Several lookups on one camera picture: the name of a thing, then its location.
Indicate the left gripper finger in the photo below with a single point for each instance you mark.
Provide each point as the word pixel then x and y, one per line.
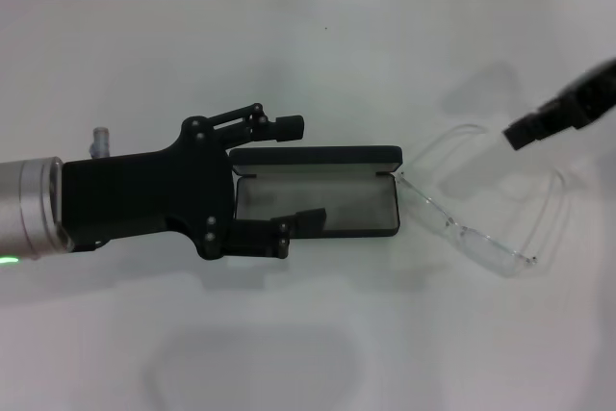
pixel 308 219
pixel 289 128

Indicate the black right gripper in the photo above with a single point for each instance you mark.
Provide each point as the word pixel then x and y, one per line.
pixel 597 93

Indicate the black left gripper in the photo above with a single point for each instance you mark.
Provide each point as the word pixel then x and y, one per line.
pixel 135 189

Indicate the black glasses case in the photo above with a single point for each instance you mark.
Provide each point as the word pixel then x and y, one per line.
pixel 313 156

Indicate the clear white glasses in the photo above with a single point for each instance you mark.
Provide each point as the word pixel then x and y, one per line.
pixel 495 252

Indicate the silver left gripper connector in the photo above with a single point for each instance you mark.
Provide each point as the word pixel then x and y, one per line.
pixel 100 139

